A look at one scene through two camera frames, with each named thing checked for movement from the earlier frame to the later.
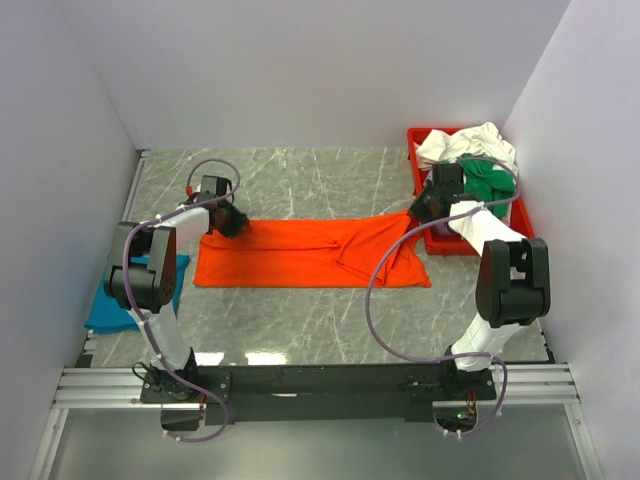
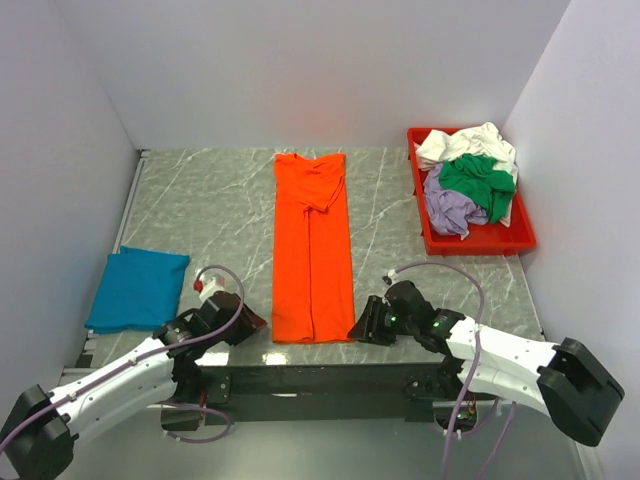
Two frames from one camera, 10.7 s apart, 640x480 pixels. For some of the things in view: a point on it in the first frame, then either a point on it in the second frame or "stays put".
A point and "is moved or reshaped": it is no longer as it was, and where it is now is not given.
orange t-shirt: x=347 y=253 is moved or reshaped
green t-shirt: x=481 y=179 stays put
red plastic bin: x=447 y=243 stays put
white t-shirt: x=439 y=147 stays put
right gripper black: x=417 y=211 to x=368 y=326
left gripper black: x=239 y=220 to x=248 y=322
